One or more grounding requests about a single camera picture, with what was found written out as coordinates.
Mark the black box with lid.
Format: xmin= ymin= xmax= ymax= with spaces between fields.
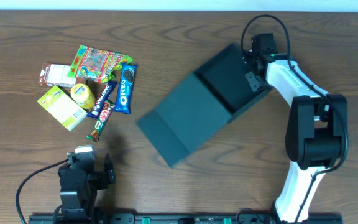
xmin=137 ymin=44 xmax=270 ymax=167

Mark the blue Oreo cookie pack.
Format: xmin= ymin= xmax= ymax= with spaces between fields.
xmin=114 ymin=63 xmax=137 ymax=114

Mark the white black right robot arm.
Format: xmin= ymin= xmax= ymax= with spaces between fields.
xmin=244 ymin=34 xmax=348 ymax=223

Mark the green yellow snack box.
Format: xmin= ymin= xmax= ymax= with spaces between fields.
xmin=37 ymin=86 xmax=87 ymax=131

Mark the purple Dairy Milk bar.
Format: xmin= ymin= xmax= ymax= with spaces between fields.
xmin=87 ymin=80 xmax=117 ymax=119

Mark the yellow round candy tub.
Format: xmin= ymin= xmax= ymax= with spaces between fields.
xmin=70 ymin=83 xmax=96 ymax=110

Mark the brown white snack box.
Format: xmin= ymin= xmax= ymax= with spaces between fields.
xmin=39 ymin=63 xmax=86 ymax=88

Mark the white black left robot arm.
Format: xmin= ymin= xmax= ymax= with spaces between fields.
xmin=52 ymin=151 xmax=116 ymax=223

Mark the colourful gummy candy bag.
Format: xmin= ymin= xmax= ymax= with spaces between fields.
xmin=68 ymin=45 xmax=133 ymax=83

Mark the red KitKat bar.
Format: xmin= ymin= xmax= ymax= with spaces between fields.
xmin=86 ymin=100 xmax=115 ymax=142

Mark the black mounting rail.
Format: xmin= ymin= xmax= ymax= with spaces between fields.
xmin=28 ymin=213 xmax=343 ymax=224

